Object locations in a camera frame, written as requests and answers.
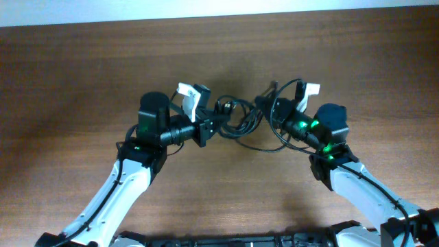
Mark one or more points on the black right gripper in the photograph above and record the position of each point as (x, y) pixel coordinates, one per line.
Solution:
(283, 110)

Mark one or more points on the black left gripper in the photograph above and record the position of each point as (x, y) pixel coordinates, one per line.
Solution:
(204, 120)

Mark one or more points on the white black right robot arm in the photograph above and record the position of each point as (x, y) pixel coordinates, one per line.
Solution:
(396, 221)

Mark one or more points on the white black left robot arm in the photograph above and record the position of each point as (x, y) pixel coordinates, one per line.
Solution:
(140, 157)

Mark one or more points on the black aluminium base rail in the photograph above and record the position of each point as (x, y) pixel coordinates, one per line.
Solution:
(233, 241)

